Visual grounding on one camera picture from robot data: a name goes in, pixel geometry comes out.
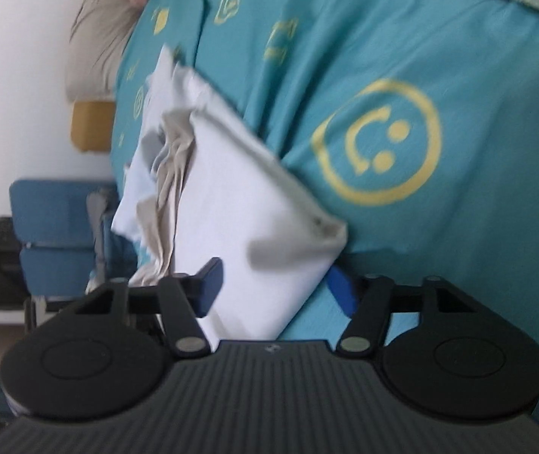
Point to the yellow cushion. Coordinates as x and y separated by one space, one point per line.
92 125

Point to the grey cloth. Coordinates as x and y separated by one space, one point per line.
100 208

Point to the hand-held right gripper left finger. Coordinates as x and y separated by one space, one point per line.
211 288

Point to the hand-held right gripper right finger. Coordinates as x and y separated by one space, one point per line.
342 293

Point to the bed with teal printed sheet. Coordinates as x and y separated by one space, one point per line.
439 56

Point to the grey pillow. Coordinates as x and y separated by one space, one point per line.
99 42

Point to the white t-shirt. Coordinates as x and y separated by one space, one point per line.
241 217

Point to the blue covered chair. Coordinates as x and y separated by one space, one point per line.
56 269
56 213

